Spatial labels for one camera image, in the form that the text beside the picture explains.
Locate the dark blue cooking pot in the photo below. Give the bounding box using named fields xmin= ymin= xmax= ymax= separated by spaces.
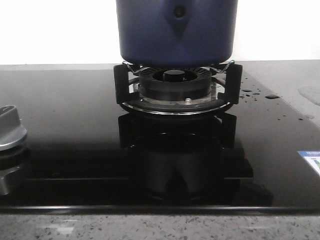
xmin=116 ymin=0 xmax=238 ymax=67

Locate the black pot support grate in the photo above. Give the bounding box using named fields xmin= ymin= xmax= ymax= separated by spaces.
xmin=113 ymin=60 xmax=243 ymax=116

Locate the black gas burner head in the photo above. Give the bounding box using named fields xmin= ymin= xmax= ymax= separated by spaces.
xmin=139 ymin=67 xmax=212 ymax=101

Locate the black glass cooktop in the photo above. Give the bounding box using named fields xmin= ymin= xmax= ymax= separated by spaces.
xmin=0 ymin=69 xmax=320 ymax=215

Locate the silver stove control knob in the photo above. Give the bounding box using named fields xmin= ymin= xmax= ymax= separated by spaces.
xmin=0 ymin=105 xmax=27 ymax=151

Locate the blue energy label sticker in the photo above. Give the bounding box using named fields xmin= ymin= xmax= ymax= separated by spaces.
xmin=297 ymin=150 xmax=320 ymax=176

